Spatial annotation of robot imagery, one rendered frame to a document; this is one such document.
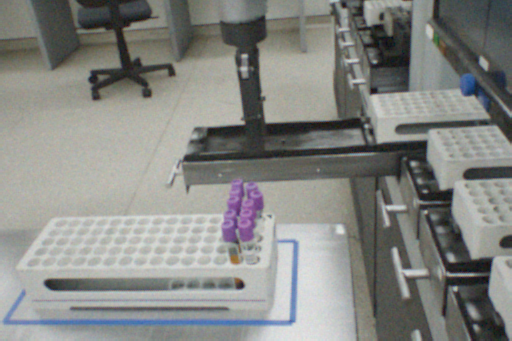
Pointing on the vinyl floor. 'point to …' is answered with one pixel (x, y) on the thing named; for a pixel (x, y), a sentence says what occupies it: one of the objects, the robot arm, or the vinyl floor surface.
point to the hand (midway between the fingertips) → (256, 128)
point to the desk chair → (112, 11)
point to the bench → (50, 41)
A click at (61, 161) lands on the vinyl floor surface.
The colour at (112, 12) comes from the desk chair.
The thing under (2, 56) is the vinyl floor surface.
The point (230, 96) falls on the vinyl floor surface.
